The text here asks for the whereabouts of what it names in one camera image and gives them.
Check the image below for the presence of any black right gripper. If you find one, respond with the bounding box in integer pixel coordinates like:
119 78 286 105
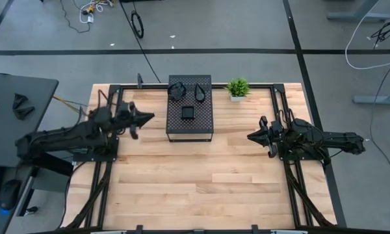
247 116 289 159

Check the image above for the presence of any black teardrop mini plate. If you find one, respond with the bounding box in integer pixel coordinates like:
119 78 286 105
194 83 207 103

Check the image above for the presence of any black leaf-shaped mini plate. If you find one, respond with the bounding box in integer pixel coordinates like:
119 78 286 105
167 81 187 101

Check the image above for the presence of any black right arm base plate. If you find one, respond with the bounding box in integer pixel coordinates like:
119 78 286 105
276 135 329 163

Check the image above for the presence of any grey desk foot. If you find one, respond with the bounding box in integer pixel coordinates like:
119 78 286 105
352 88 390 105
327 0 390 22

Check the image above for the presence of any long straight black cable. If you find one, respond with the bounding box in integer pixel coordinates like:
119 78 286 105
118 0 162 84

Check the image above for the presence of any green plant in white pot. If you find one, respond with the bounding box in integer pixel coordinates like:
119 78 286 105
224 76 252 103

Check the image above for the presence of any black square mini plate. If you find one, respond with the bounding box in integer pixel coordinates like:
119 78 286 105
181 105 196 120

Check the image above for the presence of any long curved black cable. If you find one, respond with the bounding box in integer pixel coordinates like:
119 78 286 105
369 53 390 192

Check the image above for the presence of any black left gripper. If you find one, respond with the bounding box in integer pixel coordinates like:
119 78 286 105
115 101 155 140

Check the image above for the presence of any black desk leg base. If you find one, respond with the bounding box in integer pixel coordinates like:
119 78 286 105
16 139 75 218

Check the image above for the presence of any white and yellow cable bundle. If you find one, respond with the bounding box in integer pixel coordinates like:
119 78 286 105
79 0 116 24

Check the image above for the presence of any dark grey desk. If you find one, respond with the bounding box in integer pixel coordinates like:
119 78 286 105
0 73 60 168

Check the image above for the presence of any coiled black cable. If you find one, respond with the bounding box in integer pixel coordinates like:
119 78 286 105
130 10 145 40

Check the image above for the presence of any black computer mouse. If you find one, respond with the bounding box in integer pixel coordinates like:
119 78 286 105
0 179 21 211

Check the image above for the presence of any black angular plastic part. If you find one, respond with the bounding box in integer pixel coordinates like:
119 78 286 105
12 105 36 122
12 93 29 111

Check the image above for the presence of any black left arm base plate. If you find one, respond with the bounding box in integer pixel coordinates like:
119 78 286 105
72 136 120 163

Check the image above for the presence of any black perforated metal shelf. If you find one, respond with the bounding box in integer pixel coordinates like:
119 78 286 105
166 74 215 143

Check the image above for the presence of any thin black floor cable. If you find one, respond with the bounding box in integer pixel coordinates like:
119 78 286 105
58 0 92 34

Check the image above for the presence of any black cable bundle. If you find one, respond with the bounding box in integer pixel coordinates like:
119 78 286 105
370 12 390 50

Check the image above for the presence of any white floor cable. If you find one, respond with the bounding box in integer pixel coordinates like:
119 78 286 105
344 0 390 70

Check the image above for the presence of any yellow cable beside table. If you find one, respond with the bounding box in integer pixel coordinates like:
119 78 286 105
53 95 87 117

